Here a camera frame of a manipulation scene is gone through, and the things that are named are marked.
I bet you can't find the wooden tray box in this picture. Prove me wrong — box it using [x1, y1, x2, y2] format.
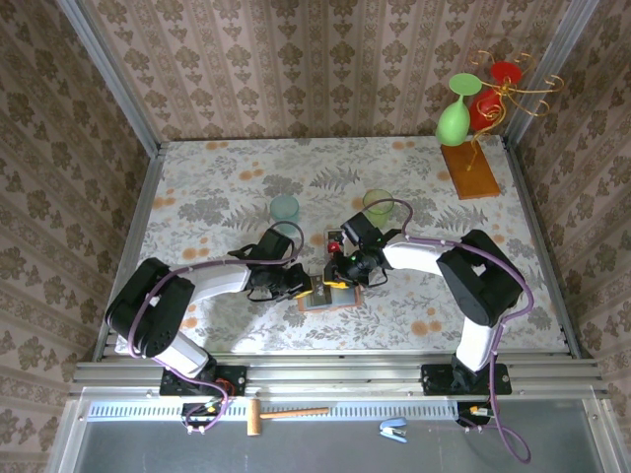
[297, 285, 363, 313]

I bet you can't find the teal plastic cup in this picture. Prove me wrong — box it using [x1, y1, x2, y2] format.
[269, 194, 301, 233]

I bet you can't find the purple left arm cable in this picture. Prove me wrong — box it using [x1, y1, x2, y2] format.
[126, 219, 306, 436]

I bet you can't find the red wine glass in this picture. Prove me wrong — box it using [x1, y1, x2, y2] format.
[467, 60, 524, 132]

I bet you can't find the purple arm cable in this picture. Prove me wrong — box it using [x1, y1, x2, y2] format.
[362, 197, 536, 469]
[126, 219, 306, 436]

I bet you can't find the dark glossy card red emblem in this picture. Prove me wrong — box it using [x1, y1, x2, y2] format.
[323, 229, 349, 258]

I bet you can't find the black left wiring connector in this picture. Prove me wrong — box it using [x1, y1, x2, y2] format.
[180, 401, 234, 429]

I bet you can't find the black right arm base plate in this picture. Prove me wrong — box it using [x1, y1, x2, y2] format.
[421, 363, 514, 397]

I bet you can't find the green plastic cup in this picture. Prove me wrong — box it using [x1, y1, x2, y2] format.
[362, 189, 395, 229]

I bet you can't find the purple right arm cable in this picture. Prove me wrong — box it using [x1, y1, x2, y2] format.
[362, 197, 536, 469]

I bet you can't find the black wiring connector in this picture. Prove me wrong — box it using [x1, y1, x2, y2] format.
[180, 401, 234, 429]
[456, 401, 495, 428]

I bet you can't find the long aluminium mounting rail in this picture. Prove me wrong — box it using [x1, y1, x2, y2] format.
[68, 355, 610, 398]

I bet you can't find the gold wire rack wooden base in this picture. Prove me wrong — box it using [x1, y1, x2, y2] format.
[440, 48, 566, 201]

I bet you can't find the aluminium table side rail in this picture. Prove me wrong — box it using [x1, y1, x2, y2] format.
[91, 142, 167, 366]
[500, 135, 596, 360]

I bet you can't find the slotted metal cable duct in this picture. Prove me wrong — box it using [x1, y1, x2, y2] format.
[86, 398, 464, 424]

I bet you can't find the black right wiring connector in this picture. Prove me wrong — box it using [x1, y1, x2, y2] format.
[456, 401, 495, 428]

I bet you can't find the grey metal panel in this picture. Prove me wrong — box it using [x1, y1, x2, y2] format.
[46, 386, 625, 473]

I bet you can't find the aluminium frame post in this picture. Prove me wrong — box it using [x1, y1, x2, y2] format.
[54, 0, 164, 158]
[502, 0, 601, 145]

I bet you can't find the wooden mallet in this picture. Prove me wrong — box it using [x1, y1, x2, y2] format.
[245, 397, 330, 438]

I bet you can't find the green wine glass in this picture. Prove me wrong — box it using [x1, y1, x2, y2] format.
[435, 72, 484, 148]

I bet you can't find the blue stapler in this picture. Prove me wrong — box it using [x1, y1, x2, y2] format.
[378, 417, 410, 444]

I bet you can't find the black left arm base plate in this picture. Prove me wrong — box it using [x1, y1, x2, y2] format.
[159, 365, 248, 398]

